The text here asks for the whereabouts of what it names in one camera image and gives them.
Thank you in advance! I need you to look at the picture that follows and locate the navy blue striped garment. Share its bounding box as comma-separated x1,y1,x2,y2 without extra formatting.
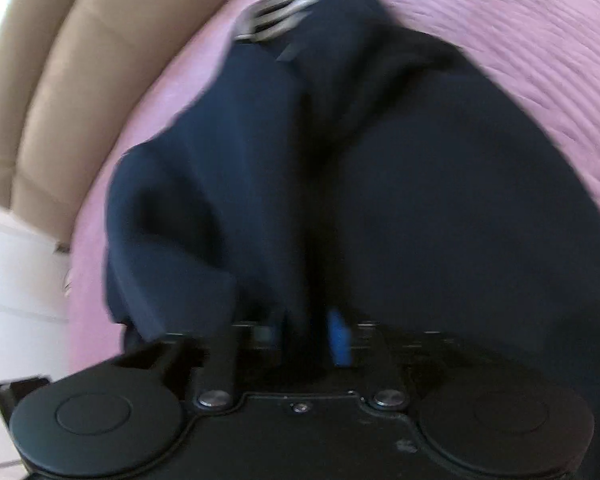
106,0,600,478

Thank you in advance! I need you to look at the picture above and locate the pink quilted bedspread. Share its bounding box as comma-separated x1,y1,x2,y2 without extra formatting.
69,0,600,371

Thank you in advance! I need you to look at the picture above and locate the white bedside cabinet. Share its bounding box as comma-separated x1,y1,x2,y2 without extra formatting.
0,208,69,479

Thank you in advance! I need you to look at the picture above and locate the beige leather headboard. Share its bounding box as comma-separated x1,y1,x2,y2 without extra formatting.
0,0,227,244

